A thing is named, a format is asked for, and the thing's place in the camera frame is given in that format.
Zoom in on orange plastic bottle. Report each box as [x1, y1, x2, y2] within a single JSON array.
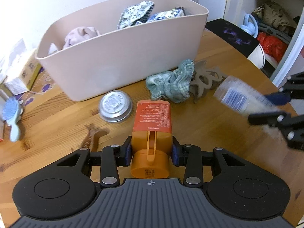
[[130, 100, 173, 179]]

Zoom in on round metal tin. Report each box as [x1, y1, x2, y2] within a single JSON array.
[[99, 90, 132, 123]]

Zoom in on clear cotton swab bag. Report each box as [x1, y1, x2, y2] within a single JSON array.
[[213, 76, 280, 116]]

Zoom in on green knitted cloth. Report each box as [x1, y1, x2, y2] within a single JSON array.
[[145, 59, 194, 104]]

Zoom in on taupe hair claw clip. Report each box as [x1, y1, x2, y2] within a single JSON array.
[[189, 60, 228, 103]]

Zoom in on white lavender cloth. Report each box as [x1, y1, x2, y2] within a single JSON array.
[[63, 26, 100, 49]]

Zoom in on blue white checkered cloth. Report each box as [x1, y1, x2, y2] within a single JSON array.
[[117, 1, 185, 29]]

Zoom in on brown small hair clip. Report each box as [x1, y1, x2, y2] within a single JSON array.
[[80, 124, 109, 152]]

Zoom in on red plastic bag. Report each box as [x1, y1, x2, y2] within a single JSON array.
[[257, 31, 288, 63]]

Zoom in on light blue headphones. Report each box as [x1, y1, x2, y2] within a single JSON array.
[[240, 14, 259, 38]]

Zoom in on olive green clothes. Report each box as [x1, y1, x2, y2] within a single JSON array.
[[253, 2, 297, 35]]

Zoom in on purple patterned table mat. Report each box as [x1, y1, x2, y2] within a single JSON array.
[[15, 67, 56, 107]]

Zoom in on white shelf unit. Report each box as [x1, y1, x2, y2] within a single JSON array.
[[224, 0, 303, 86]]

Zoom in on beige plastic storage bin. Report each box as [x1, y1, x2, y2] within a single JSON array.
[[35, 0, 209, 101]]

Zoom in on blue hair brush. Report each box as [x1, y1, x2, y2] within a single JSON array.
[[2, 97, 22, 143]]

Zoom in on yellow tissue box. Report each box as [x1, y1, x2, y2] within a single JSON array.
[[4, 51, 41, 95]]

